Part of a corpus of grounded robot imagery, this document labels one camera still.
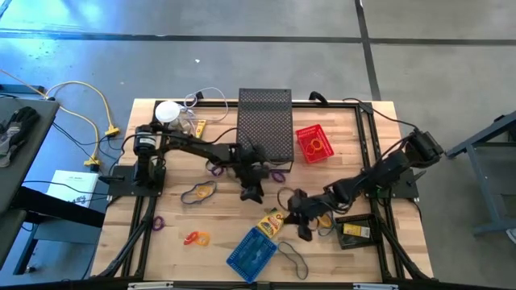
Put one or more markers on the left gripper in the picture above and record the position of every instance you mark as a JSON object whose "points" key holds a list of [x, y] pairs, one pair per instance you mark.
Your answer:
{"points": [[252, 173]]}

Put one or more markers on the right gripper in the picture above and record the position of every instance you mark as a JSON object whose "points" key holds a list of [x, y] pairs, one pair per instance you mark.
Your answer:
{"points": [[320, 203]]}

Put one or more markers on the small yellow crayon box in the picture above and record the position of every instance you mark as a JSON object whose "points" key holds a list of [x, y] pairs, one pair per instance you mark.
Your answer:
{"points": [[200, 129]]}

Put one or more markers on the blue plastic basket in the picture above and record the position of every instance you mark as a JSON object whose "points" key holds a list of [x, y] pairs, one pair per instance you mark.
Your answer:
{"points": [[238, 262]]}

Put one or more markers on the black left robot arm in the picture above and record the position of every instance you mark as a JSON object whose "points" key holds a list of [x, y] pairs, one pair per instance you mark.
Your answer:
{"points": [[201, 149]]}

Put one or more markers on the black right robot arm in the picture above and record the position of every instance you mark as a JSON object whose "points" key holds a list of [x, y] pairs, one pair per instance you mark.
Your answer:
{"points": [[387, 169]]}

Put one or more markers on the white round desk lamp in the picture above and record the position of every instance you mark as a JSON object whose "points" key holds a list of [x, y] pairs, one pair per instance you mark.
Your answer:
{"points": [[167, 111]]}

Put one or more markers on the black mesh tray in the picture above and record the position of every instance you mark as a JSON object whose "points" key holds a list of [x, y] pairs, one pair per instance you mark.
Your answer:
{"points": [[346, 241]]}

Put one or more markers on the black perforated metal shelf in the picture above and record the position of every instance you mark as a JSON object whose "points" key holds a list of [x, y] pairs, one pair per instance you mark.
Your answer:
{"points": [[266, 121]]}

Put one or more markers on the red plastic basket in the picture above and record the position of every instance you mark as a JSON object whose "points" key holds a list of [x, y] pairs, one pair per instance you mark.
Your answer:
{"points": [[326, 155]]}

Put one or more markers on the blue-grey metal stand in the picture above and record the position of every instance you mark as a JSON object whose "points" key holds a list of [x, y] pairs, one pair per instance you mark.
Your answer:
{"points": [[479, 189]]}

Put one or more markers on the white booklet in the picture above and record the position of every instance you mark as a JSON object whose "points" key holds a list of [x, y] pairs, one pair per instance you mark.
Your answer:
{"points": [[72, 185]]}

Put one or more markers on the dark grey side table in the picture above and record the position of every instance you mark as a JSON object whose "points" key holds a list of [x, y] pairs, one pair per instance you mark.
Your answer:
{"points": [[24, 177]]}

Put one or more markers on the grey work glove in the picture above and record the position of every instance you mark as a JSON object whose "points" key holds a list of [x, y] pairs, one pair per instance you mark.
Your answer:
{"points": [[18, 129]]}

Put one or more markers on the white frame bracket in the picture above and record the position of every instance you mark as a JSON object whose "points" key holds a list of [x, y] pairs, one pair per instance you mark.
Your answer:
{"points": [[149, 285], [375, 286]]}

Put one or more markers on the black aluminium table frame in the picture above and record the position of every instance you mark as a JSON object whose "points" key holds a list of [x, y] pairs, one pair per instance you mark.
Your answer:
{"points": [[330, 104]]}

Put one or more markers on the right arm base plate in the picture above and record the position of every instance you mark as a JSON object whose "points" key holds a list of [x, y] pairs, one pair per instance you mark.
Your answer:
{"points": [[407, 190]]}

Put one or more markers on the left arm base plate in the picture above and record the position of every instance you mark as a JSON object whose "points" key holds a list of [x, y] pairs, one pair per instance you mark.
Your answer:
{"points": [[121, 185]]}

